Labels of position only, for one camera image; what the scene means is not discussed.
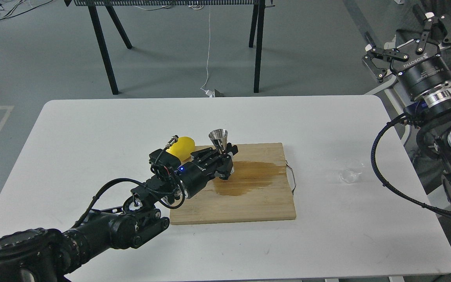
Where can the white power adapter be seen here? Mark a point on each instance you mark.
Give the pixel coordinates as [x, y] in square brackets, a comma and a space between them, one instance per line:
[213, 93]

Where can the small clear glass beaker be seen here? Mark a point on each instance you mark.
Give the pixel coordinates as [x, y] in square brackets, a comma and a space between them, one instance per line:
[353, 169]

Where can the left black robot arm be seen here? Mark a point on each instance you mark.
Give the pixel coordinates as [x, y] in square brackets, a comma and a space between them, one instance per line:
[47, 255]

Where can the steel double jigger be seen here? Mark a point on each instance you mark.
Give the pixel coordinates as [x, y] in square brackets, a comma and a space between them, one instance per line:
[219, 139]

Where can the black metal frame table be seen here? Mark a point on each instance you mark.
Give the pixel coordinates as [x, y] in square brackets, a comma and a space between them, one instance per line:
[147, 25]

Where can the yellow lemon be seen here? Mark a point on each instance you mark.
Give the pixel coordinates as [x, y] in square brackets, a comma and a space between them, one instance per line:
[182, 148]

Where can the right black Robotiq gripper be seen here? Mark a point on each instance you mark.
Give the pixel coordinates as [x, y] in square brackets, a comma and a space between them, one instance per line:
[417, 64]

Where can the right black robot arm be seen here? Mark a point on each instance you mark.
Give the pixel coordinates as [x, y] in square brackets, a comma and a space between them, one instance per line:
[431, 115]

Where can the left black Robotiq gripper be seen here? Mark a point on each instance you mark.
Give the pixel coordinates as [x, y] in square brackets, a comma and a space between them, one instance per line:
[205, 165]

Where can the bamboo cutting board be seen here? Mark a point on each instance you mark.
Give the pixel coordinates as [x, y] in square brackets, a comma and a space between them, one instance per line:
[258, 190]

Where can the white office chair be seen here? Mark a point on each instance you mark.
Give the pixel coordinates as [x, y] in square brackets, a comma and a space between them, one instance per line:
[390, 95]

